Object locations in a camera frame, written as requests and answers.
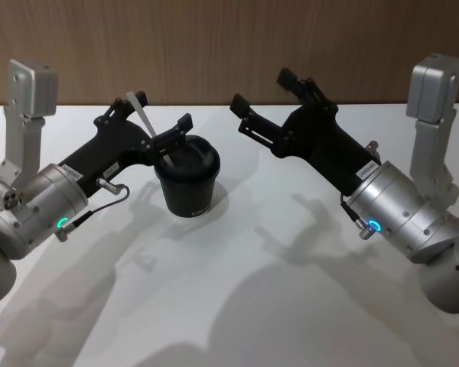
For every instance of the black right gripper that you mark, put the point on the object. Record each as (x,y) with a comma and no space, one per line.
(317,134)

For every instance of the black paper cup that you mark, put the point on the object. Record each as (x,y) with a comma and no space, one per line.
(187,195)

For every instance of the black plastic cup lid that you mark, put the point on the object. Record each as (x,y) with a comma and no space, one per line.
(199,156)

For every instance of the white plastic straw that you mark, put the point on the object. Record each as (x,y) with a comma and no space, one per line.
(142,116)

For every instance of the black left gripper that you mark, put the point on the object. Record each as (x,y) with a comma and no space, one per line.
(111,145)

